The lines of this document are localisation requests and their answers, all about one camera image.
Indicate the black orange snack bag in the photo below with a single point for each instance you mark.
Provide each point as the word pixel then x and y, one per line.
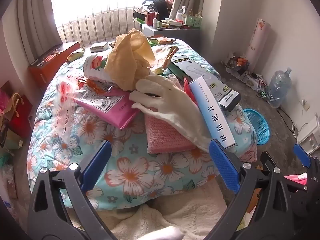
pixel 237 63

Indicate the pink foil packet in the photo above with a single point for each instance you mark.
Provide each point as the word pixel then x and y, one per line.
pixel 112 107

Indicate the pale square snack packet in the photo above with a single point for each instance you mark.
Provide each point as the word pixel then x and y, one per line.
pixel 98 47

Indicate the orange small wrapper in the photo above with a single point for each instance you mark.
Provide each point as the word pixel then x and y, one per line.
pixel 96 85

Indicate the metal window railing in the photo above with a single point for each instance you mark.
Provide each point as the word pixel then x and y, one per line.
pixel 109 22

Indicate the red plastic wrapper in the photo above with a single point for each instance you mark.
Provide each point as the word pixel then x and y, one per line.
pixel 188 90

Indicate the white floral cup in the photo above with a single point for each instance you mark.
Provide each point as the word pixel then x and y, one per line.
pixel 95 67

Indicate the grey cabinet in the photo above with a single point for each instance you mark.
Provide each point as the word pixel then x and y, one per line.
pixel 180 36

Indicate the green plastic basket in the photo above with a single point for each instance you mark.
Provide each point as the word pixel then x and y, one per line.
pixel 193 22

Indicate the pile of dark clothes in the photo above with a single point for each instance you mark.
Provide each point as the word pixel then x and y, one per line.
pixel 156 3

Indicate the rolled printed poster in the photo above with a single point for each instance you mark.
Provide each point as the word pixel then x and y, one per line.
pixel 257 42

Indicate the yellow paper bag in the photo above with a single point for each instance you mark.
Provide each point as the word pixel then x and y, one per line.
pixel 127 60

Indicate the green plastic item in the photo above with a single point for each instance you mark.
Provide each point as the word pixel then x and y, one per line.
pixel 138 21

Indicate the large clear water bottle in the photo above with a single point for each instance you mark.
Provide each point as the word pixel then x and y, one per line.
pixel 277 87

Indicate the red wooden box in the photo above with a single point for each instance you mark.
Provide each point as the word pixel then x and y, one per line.
pixel 50 65

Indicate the floral turquoise blanket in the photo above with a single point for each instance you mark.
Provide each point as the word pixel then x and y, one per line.
pixel 140 165

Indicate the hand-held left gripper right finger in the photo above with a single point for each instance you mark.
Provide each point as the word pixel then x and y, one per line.
pixel 225 165

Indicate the white fabric glove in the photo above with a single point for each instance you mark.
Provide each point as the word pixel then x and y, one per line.
pixel 172 97

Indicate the orange tan snack packet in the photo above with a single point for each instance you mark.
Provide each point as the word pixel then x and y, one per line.
pixel 162 40

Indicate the grey striped curtain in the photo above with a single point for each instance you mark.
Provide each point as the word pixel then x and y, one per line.
pixel 37 17

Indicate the white appliance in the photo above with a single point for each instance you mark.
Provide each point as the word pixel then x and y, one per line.
pixel 310 135

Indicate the red gift bag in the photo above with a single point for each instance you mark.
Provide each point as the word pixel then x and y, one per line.
pixel 23 120

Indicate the wall outlet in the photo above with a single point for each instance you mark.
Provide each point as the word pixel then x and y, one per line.
pixel 305 105

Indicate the white power strip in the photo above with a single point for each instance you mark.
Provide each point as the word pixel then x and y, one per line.
pixel 247 78

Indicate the gold foil snack packet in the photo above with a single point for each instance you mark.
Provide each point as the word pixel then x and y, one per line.
pixel 75 55

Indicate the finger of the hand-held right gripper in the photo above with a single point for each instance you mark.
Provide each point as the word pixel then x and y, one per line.
pixel 301 153
pixel 266 160

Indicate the long white blue box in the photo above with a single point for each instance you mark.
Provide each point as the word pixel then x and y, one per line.
pixel 215 110

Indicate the red thermos flask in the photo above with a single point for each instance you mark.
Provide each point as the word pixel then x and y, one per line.
pixel 150 18

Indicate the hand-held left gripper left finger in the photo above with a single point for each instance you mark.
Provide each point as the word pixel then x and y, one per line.
pixel 97 165

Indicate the clear plastic bag red print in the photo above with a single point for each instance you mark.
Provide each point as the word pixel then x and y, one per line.
pixel 62 110

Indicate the blue plastic basket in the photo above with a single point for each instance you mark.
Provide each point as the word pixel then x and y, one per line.
pixel 260 125

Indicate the pink woven cloth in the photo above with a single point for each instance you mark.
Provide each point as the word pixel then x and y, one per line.
pixel 165 135

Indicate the brown cardboard piece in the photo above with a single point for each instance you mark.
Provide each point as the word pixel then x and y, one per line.
pixel 252 200

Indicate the small white bottle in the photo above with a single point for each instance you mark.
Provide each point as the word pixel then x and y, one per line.
pixel 155 24

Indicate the white plastic jug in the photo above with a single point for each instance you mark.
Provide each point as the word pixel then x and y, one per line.
pixel 180 13

